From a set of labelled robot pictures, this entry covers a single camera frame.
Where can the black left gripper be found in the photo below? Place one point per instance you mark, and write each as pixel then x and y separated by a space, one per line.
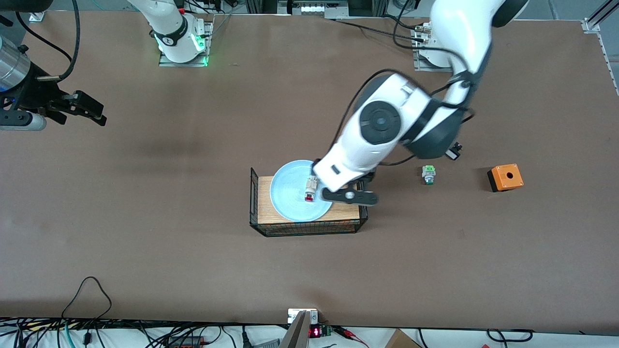
pixel 312 184

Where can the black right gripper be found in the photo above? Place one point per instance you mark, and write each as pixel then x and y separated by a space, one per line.
pixel 35 95

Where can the red push button switch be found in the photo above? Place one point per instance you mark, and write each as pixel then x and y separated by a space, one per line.
pixel 310 189

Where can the light blue round plate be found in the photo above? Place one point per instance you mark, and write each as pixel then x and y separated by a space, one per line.
pixel 290 198

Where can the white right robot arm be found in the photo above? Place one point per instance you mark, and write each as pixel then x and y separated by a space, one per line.
pixel 169 29

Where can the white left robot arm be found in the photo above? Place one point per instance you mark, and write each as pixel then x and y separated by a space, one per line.
pixel 377 121

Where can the light wooden board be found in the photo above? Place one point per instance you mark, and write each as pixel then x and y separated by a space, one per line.
pixel 263 208

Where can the red clip lead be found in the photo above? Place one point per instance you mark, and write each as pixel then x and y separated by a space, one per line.
pixel 348 332

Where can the red digit display module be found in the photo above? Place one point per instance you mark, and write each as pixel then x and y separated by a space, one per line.
pixel 315 332

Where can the brown cardboard piece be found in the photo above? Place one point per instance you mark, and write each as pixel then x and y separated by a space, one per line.
pixel 399 340

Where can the black and orange power strip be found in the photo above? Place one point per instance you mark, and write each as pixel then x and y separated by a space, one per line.
pixel 186 342

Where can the green push button switch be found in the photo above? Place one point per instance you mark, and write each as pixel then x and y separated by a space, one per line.
pixel 428 174

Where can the black and white switch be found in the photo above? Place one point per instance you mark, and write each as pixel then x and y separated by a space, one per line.
pixel 455 153

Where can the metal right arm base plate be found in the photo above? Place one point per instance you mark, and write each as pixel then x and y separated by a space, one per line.
pixel 186 62

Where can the silver corner bracket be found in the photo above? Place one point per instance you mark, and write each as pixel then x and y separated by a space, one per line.
pixel 36 17

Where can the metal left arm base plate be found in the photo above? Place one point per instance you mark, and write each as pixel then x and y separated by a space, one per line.
pixel 420 63

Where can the orange button enclosure box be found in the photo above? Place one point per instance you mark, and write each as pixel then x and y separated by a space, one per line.
pixel 506 177

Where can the silver metal bracket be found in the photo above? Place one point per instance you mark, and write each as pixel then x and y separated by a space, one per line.
pixel 295 314

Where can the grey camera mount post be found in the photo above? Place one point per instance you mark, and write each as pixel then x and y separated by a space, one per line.
pixel 295 333

